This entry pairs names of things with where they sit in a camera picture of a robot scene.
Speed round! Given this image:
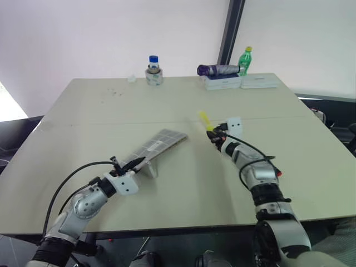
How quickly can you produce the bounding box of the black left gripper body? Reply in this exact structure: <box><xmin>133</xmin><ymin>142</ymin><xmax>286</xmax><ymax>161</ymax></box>
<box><xmin>110</xmin><ymin>156</ymin><xmax>132</xmax><ymax>176</ymax></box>

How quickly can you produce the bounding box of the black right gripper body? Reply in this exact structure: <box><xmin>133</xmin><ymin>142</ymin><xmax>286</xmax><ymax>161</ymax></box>
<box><xmin>210</xmin><ymin>130</ymin><xmax>230</xmax><ymax>152</ymax></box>

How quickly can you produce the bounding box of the white tape roll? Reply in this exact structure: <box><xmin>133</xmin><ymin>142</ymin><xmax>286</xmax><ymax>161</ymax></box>
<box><xmin>145</xmin><ymin>67</ymin><xmax>165</xmax><ymax>87</ymax></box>

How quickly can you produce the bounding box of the blue capped clear bottle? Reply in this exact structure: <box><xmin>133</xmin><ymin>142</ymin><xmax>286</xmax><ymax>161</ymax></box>
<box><xmin>147</xmin><ymin>55</ymin><xmax>160</xmax><ymax>73</ymax></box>

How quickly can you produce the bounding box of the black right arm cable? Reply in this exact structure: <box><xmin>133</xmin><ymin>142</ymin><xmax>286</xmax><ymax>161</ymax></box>
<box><xmin>224</xmin><ymin>132</ymin><xmax>281</xmax><ymax>193</ymax></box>

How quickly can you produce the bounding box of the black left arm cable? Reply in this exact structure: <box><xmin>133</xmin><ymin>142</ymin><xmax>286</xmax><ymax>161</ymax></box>
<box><xmin>41</xmin><ymin>160</ymin><xmax>117</xmax><ymax>237</ymax></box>

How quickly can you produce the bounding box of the yellow highlighter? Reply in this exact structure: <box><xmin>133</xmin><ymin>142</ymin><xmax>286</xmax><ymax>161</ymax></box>
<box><xmin>197</xmin><ymin>111</ymin><xmax>215</xmax><ymax>132</ymax></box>

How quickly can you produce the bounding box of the black side desk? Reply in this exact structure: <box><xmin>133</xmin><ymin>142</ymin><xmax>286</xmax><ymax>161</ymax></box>
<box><xmin>294</xmin><ymin>93</ymin><xmax>356</xmax><ymax>157</ymax></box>

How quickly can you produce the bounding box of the wide flat white box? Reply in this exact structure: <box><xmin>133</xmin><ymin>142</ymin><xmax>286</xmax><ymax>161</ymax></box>
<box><xmin>240</xmin><ymin>73</ymin><xmax>279</xmax><ymax>90</ymax></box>

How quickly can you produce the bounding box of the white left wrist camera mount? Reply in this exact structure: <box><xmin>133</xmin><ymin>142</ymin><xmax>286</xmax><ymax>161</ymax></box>
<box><xmin>104</xmin><ymin>170</ymin><xmax>139</xmax><ymax>196</ymax></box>

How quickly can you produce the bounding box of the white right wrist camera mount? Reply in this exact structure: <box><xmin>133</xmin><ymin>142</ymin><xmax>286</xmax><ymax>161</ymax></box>
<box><xmin>225</xmin><ymin>116</ymin><xmax>244</xmax><ymax>137</ymax></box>

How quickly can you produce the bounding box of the grey green woven fabric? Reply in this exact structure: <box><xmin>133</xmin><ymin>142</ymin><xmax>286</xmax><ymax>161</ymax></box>
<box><xmin>308</xmin><ymin>216</ymin><xmax>356</xmax><ymax>267</ymax></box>

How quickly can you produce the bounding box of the black low furniture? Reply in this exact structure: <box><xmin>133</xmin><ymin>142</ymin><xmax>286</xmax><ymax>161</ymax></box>
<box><xmin>0</xmin><ymin>115</ymin><xmax>45</xmax><ymax>175</ymax></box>

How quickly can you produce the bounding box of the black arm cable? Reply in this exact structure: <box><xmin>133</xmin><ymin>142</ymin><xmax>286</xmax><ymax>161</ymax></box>
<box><xmin>41</xmin><ymin>160</ymin><xmax>117</xmax><ymax>237</ymax></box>
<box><xmin>224</xmin><ymin>132</ymin><xmax>281</xmax><ymax>193</ymax></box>

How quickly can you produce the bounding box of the dark rounded shape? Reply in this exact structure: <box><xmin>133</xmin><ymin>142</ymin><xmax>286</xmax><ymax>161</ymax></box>
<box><xmin>129</xmin><ymin>250</ymin><xmax>162</xmax><ymax>267</ymax></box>
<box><xmin>194</xmin><ymin>249</ymin><xmax>223</xmax><ymax>267</ymax></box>

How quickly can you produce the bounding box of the folded purple grey umbrella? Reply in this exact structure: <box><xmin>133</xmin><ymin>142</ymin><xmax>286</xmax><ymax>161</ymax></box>
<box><xmin>197</xmin><ymin>63</ymin><xmax>241</xmax><ymax>77</ymax></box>

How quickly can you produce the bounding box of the white box with blue side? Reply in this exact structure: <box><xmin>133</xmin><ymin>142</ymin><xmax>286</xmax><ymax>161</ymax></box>
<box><xmin>200</xmin><ymin>73</ymin><xmax>243</xmax><ymax>86</ymax></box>

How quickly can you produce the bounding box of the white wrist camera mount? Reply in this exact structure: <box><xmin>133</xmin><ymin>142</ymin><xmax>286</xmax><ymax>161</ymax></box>
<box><xmin>104</xmin><ymin>170</ymin><xmax>139</xmax><ymax>196</ymax></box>
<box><xmin>225</xmin><ymin>116</ymin><xmax>244</xmax><ymax>137</ymax></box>

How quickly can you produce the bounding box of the green plastic bottle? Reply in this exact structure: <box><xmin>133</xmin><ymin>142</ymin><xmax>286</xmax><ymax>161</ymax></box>
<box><xmin>238</xmin><ymin>46</ymin><xmax>254</xmax><ymax>77</ymax></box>

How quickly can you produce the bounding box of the dark grey wall pillar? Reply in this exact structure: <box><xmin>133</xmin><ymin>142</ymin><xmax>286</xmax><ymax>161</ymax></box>
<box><xmin>216</xmin><ymin>0</ymin><xmax>247</xmax><ymax>66</ymax></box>

